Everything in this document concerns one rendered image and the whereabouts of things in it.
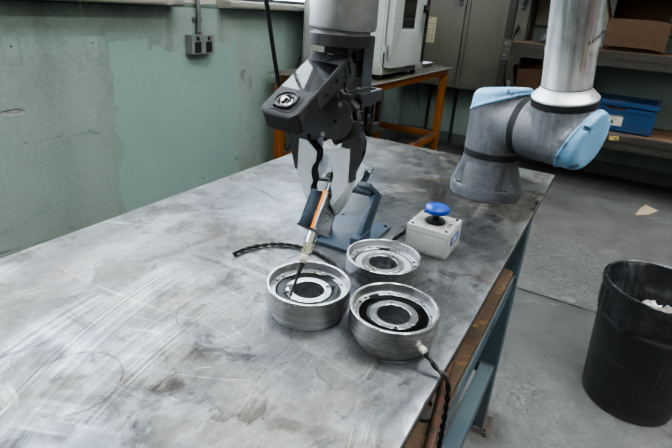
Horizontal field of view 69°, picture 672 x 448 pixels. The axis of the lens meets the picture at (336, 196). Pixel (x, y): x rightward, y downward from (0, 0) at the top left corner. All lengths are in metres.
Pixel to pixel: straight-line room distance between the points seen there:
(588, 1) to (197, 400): 0.80
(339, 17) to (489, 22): 3.87
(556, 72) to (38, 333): 0.86
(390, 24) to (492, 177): 1.86
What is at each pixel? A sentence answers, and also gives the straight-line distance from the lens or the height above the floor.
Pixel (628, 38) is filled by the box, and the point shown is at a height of 1.09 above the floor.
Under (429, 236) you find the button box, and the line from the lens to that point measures 0.79.
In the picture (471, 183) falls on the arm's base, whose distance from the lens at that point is 1.06.
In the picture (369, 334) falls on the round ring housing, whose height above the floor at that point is 0.83.
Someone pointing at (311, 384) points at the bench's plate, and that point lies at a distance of 0.53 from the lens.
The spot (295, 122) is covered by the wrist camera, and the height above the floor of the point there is 1.05.
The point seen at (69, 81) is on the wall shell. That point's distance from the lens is 2.18.
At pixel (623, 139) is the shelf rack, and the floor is 0.43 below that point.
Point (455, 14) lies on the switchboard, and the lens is 4.46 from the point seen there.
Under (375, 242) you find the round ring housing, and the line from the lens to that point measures 0.74.
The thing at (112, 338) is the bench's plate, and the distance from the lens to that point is 0.62.
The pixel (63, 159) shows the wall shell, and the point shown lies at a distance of 2.21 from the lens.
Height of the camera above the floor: 1.16
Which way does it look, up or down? 21 degrees down
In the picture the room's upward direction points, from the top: 4 degrees clockwise
